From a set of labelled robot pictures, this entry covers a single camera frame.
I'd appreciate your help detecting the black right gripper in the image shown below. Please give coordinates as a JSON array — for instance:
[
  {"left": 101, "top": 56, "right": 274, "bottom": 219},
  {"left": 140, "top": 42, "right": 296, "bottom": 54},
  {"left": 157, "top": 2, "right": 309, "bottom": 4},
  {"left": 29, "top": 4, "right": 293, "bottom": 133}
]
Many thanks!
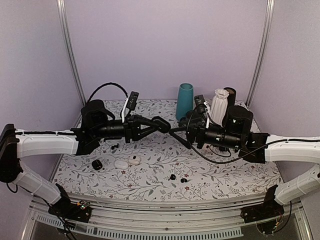
[{"left": 169, "top": 117, "right": 242, "bottom": 150}]

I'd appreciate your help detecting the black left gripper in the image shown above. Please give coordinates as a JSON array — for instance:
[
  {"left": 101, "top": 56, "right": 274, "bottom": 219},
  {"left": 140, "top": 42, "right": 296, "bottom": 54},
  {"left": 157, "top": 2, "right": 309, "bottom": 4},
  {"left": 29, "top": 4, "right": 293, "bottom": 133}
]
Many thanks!
[{"left": 93, "top": 114, "right": 160, "bottom": 144}]

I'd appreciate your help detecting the black earbuds charging case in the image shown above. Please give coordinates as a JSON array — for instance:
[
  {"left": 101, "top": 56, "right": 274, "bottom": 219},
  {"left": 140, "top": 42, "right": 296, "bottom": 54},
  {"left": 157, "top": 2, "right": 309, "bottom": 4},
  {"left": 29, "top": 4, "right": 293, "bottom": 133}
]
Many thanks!
[{"left": 151, "top": 116, "right": 171, "bottom": 134}]

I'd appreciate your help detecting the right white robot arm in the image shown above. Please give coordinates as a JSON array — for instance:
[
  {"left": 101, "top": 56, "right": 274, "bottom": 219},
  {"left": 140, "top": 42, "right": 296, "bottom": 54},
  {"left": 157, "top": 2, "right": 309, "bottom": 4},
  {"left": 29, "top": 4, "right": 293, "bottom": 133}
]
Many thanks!
[{"left": 169, "top": 105, "right": 320, "bottom": 218}]

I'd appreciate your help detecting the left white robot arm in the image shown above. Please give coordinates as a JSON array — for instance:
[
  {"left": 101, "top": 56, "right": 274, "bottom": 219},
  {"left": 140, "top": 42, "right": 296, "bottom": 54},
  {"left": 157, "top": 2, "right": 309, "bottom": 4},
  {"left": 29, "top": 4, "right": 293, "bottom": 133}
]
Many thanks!
[{"left": 0, "top": 99, "right": 171, "bottom": 217}]

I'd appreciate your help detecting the white open earbuds case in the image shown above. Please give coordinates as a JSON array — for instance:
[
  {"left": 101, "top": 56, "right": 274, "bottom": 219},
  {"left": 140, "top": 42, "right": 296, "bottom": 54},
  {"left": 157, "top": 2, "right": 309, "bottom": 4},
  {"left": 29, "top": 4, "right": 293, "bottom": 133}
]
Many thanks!
[{"left": 128, "top": 155, "right": 141, "bottom": 166}]

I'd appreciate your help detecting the white closed earbuds case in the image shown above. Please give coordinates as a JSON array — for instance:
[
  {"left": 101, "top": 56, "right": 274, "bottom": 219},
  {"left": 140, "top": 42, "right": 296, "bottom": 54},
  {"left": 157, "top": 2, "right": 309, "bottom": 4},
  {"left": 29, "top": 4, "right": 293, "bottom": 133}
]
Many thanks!
[{"left": 114, "top": 160, "right": 129, "bottom": 170}]

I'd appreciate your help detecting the small black closed case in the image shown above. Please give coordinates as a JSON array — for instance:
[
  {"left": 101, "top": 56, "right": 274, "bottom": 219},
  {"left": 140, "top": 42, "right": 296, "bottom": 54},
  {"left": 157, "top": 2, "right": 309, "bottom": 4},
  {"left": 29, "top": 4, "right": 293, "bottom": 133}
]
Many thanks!
[{"left": 91, "top": 159, "right": 103, "bottom": 171}]

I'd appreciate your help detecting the dark grey mug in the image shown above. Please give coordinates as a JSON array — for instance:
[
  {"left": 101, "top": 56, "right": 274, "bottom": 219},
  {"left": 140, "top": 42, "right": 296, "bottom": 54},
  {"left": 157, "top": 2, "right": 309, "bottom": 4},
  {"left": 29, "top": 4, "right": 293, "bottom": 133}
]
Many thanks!
[{"left": 185, "top": 110, "right": 196, "bottom": 123}]

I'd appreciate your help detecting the floral patterned table mat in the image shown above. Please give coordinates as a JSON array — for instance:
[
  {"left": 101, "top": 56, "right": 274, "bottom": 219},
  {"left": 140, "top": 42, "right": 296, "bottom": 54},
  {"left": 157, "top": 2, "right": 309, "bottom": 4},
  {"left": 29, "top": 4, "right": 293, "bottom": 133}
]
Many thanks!
[{"left": 52, "top": 99, "right": 283, "bottom": 202}]

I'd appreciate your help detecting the teal tall vase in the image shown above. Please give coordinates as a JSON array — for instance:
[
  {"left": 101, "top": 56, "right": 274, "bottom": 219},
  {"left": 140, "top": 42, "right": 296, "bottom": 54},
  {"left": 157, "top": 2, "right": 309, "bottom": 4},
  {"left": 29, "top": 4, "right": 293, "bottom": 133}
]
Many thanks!
[{"left": 175, "top": 83, "right": 194, "bottom": 121}]

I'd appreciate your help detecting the white ribbed vase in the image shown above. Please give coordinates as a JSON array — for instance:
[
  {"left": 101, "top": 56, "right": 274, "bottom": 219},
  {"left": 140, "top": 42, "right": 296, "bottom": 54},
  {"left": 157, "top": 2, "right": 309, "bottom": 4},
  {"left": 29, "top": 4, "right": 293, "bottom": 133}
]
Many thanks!
[{"left": 210, "top": 88, "right": 229, "bottom": 126}]

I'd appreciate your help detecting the black cylinder vase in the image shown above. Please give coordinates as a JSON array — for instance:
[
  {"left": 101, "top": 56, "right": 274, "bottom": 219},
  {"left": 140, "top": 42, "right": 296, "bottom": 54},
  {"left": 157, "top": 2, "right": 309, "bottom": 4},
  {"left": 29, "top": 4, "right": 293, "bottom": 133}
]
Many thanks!
[{"left": 223, "top": 87, "right": 237, "bottom": 108}]

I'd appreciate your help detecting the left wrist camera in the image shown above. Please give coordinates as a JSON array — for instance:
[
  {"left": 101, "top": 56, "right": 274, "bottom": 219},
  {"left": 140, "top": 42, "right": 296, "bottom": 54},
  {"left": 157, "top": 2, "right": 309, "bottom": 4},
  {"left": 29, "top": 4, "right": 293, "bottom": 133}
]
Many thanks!
[{"left": 121, "top": 91, "right": 139, "bottom": 123}]

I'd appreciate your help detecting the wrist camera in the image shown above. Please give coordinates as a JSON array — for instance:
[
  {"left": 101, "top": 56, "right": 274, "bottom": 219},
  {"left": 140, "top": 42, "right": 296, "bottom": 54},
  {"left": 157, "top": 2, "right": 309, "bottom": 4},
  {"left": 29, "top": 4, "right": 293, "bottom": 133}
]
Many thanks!
[
  {"left": 121, "top": 91, "right": 139, "bottom": 123},
  {"left": 193, "top": 94, "right": 212, "bottom": 127}
]

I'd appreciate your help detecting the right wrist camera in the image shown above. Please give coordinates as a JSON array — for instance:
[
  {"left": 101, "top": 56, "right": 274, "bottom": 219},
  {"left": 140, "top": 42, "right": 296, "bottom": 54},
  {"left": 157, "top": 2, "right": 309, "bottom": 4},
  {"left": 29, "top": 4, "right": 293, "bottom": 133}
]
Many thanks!
[{"left": 193, "top": 94, "right": 212, "bottom": 127}]

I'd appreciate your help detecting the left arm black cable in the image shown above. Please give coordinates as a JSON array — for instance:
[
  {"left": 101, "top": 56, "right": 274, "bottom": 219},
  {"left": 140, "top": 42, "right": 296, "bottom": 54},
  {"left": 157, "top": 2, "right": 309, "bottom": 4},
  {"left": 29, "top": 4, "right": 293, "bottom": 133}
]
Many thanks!
[{"left": 87, "top": 82, "right": 130, "bottom": 105}]

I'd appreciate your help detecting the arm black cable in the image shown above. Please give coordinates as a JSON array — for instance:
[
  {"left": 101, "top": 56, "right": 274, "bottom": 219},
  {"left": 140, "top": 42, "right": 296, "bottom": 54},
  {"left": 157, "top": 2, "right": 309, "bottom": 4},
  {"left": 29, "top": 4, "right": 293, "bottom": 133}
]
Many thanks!
[
  {"left": 87, "top": 82, "right": 130, "bottom": 105},
  {"left": 192, "top": 103, "right": 320, "bottom": 165}
]

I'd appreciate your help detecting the front aluminium rail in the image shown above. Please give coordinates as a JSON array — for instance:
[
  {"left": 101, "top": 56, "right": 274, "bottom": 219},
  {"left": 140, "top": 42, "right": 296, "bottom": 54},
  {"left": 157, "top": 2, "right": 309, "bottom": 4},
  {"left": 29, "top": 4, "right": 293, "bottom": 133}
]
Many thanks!
[{"left": 22, "top": 194, "right": 314, "bottom": 240}]

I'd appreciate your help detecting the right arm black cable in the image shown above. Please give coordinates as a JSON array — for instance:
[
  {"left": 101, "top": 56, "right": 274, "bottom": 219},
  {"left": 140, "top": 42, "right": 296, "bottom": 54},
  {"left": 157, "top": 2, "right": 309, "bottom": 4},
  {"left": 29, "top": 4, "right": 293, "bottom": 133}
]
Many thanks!
[{"left": 192, "top": 103, "right": 320, "bottom": 165}]

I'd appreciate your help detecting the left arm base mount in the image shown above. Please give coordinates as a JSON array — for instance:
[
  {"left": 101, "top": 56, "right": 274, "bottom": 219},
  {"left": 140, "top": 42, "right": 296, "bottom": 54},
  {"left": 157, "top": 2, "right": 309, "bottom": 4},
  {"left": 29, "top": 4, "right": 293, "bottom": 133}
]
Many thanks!
[{"left": 48, "top": 183, "right": 92, "bottom": 223}]

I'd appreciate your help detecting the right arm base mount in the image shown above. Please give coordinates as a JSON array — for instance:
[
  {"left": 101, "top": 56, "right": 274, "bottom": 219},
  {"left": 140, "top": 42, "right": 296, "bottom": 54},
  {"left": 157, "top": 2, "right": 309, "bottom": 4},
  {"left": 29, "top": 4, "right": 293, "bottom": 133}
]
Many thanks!
[{"left": 240, "top": 184, "right": 285, "bottom": 223}]

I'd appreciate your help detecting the left aluminium frame post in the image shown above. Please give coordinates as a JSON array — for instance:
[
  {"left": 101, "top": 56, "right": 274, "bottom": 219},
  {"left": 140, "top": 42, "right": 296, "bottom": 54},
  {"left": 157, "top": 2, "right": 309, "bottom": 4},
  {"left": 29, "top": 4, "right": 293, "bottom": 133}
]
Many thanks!
[{"left": 56, "top": 0, "right": 87, "bottom": 107}]

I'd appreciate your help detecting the aluminium frame post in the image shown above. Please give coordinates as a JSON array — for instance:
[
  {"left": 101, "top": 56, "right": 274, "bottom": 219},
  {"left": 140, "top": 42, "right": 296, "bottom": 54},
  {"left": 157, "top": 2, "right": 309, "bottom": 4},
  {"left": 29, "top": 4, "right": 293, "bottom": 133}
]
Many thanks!
[
  {"left": 56, "top": 0, "right": 87, "bottom": 107},
  {"left": 245, "top": 0, "right": 275, "bottom": 108}
]

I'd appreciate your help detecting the right aluminium frame post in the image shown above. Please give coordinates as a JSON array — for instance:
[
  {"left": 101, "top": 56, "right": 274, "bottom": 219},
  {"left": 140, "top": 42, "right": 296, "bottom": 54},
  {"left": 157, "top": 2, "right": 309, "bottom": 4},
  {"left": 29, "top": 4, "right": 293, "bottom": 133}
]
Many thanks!
[{"left": 245, "top": 0, "right": 275, "bottom": 108}]

